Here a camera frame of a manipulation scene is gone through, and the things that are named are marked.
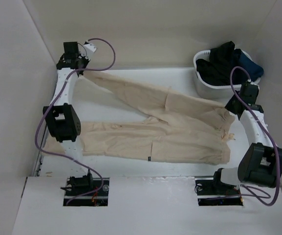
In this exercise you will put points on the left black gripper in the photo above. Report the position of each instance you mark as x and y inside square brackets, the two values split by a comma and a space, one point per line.
[86, 60]

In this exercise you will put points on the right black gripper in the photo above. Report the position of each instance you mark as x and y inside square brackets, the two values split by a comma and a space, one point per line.
[229, 107]

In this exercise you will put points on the beige trousers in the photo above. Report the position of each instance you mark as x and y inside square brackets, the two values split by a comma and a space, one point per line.
[178, 128]

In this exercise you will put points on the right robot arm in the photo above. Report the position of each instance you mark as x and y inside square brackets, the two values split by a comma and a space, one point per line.
[261, 164]

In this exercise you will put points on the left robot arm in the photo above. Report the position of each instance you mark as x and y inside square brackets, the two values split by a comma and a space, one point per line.
[61, 119]

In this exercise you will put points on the white laundry basket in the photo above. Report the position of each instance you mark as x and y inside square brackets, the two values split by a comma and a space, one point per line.
[208, 91]

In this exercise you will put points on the dark blue garment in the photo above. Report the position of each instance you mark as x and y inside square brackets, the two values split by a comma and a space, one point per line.
[254, 70]

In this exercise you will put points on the black garment in basket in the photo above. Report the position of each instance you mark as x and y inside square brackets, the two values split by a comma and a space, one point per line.
[216, 70]

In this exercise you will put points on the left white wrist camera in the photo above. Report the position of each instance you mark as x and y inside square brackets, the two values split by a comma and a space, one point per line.
[90, 48]

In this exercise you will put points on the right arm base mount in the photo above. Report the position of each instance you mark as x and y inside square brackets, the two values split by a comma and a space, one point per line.
[211, 194]

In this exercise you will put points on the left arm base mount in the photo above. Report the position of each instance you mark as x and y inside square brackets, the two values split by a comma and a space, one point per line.
[76, 186]

